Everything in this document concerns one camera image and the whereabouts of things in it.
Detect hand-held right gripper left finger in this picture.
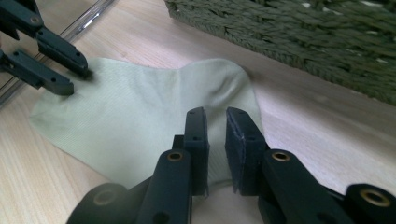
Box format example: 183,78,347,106
182,106,211,197

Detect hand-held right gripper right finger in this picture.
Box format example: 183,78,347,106
224,106,271,197

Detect clear plastic lid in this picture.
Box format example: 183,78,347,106
0,0,117,106

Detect cream sock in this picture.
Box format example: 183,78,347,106
29,57,264,190

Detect green woven basket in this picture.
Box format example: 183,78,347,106
163,0,396,106

